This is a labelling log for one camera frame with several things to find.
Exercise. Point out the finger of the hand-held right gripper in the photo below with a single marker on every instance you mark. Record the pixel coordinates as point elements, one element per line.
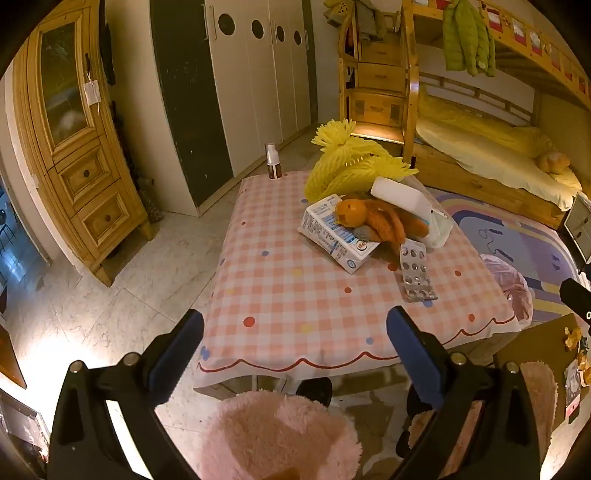
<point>576,297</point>

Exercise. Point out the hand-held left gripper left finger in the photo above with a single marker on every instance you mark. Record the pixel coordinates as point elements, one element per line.
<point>178,357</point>

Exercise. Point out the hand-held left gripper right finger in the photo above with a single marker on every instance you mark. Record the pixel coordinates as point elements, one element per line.
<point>412,353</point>

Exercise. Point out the orange plush toy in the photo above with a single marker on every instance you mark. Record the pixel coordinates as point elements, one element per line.
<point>392,226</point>

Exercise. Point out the white blue milk carton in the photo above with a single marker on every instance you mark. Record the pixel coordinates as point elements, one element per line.
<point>323,228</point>

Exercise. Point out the pink plastic trash bag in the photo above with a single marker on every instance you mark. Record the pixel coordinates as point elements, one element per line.
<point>510,288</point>

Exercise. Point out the silver pill blister pack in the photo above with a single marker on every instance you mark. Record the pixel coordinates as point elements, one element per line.
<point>419,291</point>
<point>413,261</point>

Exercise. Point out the purple patterned rug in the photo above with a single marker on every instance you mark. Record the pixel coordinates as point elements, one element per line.
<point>517,240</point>

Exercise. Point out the black table foot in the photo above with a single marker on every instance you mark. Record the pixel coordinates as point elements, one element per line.
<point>316,391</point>

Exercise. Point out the white crumpled plastic bag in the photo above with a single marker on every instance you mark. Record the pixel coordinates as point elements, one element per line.
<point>436,228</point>

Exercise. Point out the pink checkered tablecloth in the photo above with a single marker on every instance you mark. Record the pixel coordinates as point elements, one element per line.
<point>286,286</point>

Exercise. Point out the brown plush toy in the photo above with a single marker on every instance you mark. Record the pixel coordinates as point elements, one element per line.
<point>552,161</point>

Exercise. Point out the tangerine peel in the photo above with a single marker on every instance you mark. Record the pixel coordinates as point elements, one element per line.
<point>349,212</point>

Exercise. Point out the yellow bedding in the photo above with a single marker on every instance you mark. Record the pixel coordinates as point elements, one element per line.
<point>489,143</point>

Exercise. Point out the yellow foam fruit net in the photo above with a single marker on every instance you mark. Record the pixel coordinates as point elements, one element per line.
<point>325,170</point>
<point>369,170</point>

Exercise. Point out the small white brown bottle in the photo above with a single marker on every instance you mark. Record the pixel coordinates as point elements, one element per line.
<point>272,162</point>

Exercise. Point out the wooden cabinet with drawers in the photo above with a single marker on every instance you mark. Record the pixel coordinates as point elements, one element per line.
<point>76,138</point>

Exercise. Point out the wooden bunk bed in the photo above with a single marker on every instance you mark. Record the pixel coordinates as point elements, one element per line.
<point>517,60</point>

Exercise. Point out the dark wardrobe panel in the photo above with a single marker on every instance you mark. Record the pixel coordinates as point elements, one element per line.
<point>189,101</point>

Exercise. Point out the wooden stair drawers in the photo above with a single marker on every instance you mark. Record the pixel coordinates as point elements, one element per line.
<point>376,83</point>

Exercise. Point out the white hanging tag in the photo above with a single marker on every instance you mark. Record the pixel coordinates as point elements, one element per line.
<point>92,92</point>

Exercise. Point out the green puffer jacket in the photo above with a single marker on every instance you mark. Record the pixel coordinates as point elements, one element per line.
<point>468,39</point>

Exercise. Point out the white wardrobe with round holes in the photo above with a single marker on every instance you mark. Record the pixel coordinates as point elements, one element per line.
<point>258,69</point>

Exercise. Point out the hanging clothes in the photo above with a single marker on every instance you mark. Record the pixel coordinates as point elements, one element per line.
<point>364,18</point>

